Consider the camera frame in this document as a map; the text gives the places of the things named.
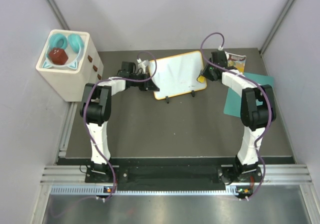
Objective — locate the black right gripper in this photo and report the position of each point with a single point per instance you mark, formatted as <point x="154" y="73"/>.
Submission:
<point x="205" y="73"/>

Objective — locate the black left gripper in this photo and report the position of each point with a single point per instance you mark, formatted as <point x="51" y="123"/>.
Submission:
<point x="149" y="85"/>

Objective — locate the yellow whiteboard eraser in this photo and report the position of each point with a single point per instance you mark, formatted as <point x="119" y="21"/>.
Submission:
<point x="201" y="78"/>

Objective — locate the yellow-framed whiteboard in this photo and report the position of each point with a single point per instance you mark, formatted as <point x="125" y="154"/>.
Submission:
<point x="177" y="75"/>

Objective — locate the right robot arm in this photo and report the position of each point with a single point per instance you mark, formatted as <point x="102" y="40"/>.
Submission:
<point x="257" y="111"/>

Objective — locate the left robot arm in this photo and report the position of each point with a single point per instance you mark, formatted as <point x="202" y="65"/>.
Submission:
<point x="96" y="110"/>

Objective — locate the illustrated booklet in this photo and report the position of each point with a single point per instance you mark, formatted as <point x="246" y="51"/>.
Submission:
<point x="237" y="61"/>

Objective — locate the teal paper folder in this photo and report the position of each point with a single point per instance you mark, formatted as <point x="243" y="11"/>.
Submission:
<point x="233" y="100"/>

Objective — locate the white storage box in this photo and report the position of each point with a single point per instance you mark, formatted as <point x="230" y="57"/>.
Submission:
<point x="67" y="83"/>

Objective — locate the teal cat-ear headphones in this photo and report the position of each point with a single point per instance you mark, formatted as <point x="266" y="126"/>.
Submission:
<point x="73" y="45"/>

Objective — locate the dark red cube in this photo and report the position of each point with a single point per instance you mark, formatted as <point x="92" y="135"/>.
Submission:
<point x="58" y="56"/>

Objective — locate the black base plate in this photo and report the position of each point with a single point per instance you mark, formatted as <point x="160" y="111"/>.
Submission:
<point x="152" y="175"/>

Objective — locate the aluminium frame rail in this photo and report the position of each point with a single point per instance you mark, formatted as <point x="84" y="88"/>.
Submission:
<point x="281" y="174"/>

